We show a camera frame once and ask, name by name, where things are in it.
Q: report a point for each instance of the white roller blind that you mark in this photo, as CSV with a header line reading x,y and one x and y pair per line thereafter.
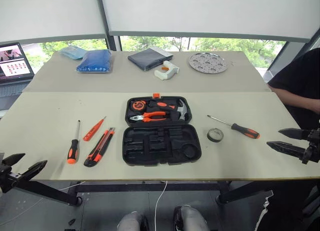
x,y
205,11
50,13

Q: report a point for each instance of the round perforated metal plate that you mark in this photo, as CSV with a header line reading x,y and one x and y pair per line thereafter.
x,y
208,62

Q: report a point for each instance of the black metal table frame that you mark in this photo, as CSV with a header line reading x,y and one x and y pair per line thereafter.
x,y
150,187

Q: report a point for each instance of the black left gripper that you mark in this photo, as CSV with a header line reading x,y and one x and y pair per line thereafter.
x,y
7,178

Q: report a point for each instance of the open laptop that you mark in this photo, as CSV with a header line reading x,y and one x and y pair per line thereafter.
x,y
13,62

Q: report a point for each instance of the black plastic tool case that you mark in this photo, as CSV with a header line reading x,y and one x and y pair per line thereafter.
x,y
160,141

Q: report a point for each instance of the person in black clothes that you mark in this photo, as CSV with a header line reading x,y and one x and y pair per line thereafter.
x,y
297,73

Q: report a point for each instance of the orange black tape measure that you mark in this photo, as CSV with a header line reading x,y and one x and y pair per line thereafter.
x,y
138,105

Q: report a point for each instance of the grey rounded knee cover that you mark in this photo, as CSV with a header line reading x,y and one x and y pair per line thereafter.
x,y
130,222
193,218

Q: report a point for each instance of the black electrical tape roll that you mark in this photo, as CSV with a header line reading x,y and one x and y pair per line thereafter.
x,y
211,138

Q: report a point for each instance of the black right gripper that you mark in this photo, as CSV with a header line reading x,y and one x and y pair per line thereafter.
x,y
312,151

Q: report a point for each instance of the person's forearm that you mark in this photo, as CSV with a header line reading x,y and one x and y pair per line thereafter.
x,y
292,97

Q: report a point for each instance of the dark blue plastic bag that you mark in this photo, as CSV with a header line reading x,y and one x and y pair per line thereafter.
x,y
95,61

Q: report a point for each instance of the white glue gun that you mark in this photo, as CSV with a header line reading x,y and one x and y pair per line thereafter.
x,y
165,74

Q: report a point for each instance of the screwdriver with thick shaft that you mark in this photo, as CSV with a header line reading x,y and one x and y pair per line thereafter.
x,y
72,151

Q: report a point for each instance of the orange tester pen screwdriver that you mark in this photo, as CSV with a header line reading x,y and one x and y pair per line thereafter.
x,y
93,131

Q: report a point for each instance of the dark grey window pillar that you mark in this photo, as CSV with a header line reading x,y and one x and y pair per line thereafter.
x,y
110,38

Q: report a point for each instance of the dark grey folded cloth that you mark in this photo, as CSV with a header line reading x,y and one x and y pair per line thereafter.
x,y
147,58

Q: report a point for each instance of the small black floor piece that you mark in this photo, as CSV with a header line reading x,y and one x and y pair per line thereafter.
x,y
72,221

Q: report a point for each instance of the light blue plastic bag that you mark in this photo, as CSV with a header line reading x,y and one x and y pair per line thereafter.
x,y
72,52

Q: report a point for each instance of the orange black utility knife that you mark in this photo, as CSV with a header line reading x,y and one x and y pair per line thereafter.
x,y
97,151

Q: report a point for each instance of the screwdriver with thin shaft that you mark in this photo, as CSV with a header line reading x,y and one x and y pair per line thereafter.
x,y
243,131

